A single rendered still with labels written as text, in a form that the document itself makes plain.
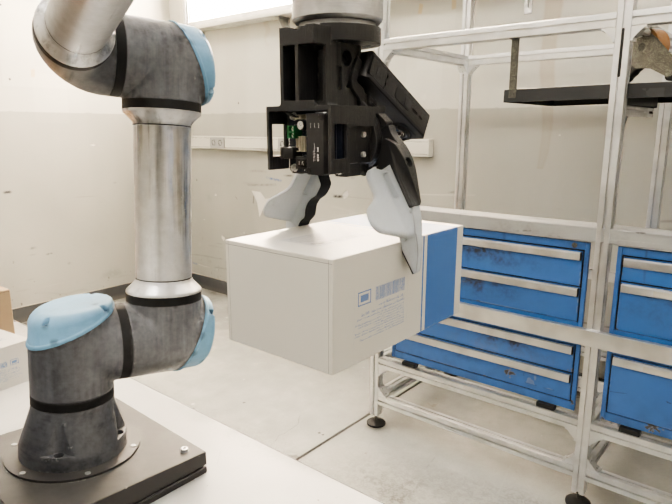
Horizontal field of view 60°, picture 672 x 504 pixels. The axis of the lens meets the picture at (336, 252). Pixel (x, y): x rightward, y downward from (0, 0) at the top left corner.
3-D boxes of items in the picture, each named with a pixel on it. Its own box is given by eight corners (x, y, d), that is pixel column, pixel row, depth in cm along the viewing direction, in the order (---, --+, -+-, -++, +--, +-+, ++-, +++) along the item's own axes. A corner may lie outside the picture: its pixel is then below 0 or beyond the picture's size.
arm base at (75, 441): (94, 414, 99) (93, 360, 97) (146, 446, 90) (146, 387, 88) (0, 447, 87) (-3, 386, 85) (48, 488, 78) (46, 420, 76)
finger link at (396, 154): (382, 225, 49) (337, 140, 51) (394, 223, 50) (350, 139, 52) (422, 198, 46) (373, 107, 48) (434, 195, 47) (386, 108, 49)
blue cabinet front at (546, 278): (393, 355, 235) (396, 219, 223) (575, 409, 190) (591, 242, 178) (389, 357, 233) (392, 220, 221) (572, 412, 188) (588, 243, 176)
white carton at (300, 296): (364, 291, 66) (365, 213, 64) (459, 312, 59) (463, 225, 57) (228, 339, 51) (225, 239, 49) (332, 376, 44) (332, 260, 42)
